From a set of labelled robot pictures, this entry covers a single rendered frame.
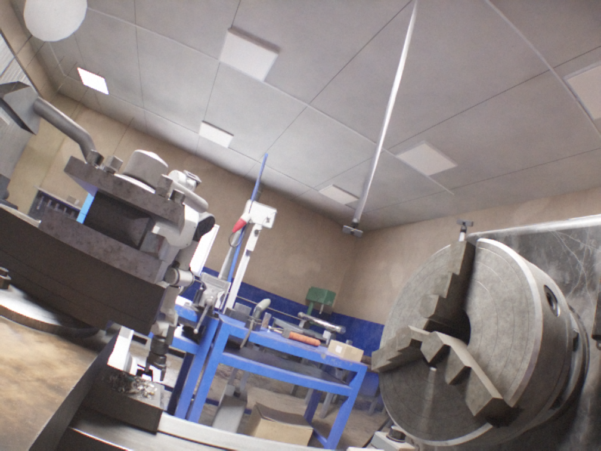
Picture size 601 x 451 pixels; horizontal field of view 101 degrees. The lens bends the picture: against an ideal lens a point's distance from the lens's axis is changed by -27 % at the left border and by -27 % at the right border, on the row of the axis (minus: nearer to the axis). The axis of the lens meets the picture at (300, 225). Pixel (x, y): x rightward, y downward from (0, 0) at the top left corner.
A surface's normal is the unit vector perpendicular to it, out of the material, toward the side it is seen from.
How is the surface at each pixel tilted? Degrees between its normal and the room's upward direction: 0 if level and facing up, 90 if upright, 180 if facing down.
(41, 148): 90
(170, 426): 45
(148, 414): 90
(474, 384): 90
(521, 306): 90
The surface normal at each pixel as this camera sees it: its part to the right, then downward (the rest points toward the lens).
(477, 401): -0.87, -0.40
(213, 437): 0.49, -0.72
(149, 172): 0.62, 0.03
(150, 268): 0.33, -0.12
